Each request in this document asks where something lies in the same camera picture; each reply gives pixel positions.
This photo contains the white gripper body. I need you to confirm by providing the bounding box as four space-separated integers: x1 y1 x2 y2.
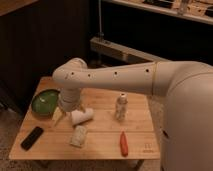
58 89 81 112

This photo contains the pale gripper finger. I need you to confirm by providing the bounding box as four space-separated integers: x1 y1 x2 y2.
52 107 64 126
77 104 85 112

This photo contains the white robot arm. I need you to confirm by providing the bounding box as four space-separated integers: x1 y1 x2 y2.
52 58 213 171

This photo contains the white paper cup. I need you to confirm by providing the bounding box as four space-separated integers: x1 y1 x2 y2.
71 108 94 125

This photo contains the green ceramic bowl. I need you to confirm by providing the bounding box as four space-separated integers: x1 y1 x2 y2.
31 89 59 116

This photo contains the black remote control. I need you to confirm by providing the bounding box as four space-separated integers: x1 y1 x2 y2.
21 127 44 151

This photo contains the wooden folding table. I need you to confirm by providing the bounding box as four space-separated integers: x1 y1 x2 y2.
8 76 161 169

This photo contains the orange carrot toy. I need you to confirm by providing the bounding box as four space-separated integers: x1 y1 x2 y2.
120 132 128 157

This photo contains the metal vertical pole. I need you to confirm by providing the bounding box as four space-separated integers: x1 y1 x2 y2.
98 0 104 41

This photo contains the background wooden shelf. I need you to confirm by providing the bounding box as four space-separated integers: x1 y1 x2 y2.
105 0 213 25

